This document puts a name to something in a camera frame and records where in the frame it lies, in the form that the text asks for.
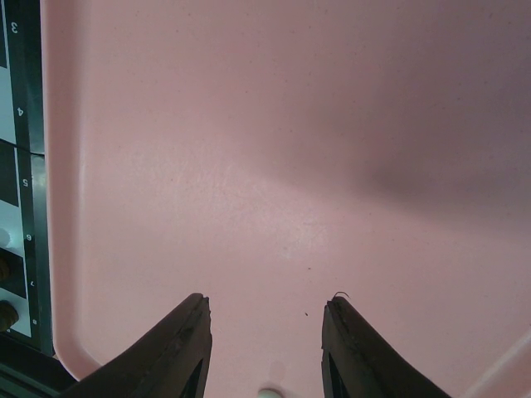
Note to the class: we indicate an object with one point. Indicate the pink plastic tray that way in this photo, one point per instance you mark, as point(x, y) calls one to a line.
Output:
point(272, 154)

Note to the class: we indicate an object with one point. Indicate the brown chess piece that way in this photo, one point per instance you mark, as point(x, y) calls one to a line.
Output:
point(5, 270)
point(8, 316)

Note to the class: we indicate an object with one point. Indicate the white pawn chess piece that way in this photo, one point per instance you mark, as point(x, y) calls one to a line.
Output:
point(269, 393)

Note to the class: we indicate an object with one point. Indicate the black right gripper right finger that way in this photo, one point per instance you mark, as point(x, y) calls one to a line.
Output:
point(358, 362)

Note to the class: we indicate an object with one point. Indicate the black and white chessboard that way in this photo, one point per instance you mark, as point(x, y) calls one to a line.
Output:
point(28, 366)

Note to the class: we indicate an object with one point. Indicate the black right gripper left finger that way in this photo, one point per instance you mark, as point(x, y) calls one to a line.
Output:
point(170, 360)

